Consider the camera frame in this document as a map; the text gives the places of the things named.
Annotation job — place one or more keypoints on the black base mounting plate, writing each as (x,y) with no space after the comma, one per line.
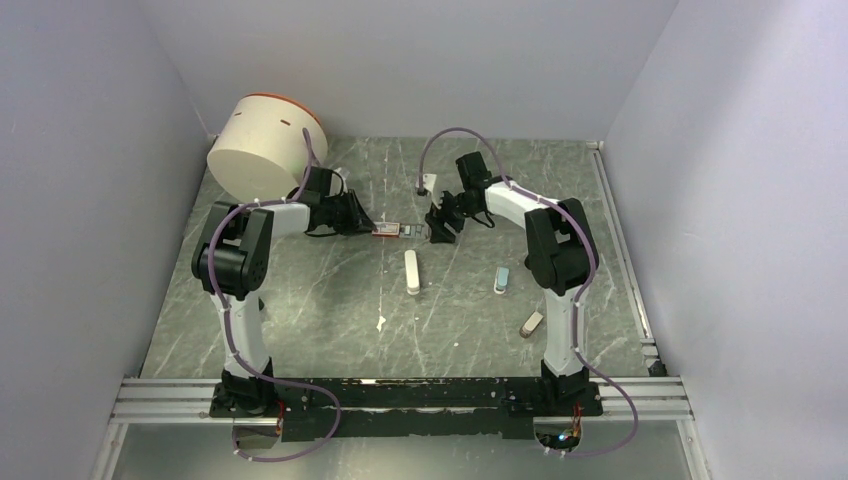
(308,409)

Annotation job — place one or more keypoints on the red white staple box sleeve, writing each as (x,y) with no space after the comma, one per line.
(387,229)

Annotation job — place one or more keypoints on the beige brown small stapler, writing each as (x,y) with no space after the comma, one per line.
(531,324)

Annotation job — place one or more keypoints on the cream cylindrical drum orange rim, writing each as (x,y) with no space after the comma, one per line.
(261,152)

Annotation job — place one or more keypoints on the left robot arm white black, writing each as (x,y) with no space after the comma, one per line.
(231,260)

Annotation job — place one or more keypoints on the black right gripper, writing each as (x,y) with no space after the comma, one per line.
(435,220)

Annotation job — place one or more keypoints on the long white stapler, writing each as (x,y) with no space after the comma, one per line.
(412,275)

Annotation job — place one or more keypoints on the cardboard tray with staples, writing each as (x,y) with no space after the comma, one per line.
(414,231)

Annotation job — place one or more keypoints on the aluminium rail frame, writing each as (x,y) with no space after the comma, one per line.
(640,399)

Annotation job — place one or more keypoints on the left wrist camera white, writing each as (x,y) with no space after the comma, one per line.
(339,180)

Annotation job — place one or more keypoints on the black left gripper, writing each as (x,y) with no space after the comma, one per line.
(357,220)

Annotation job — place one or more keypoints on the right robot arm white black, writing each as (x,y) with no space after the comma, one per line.
(560,256)

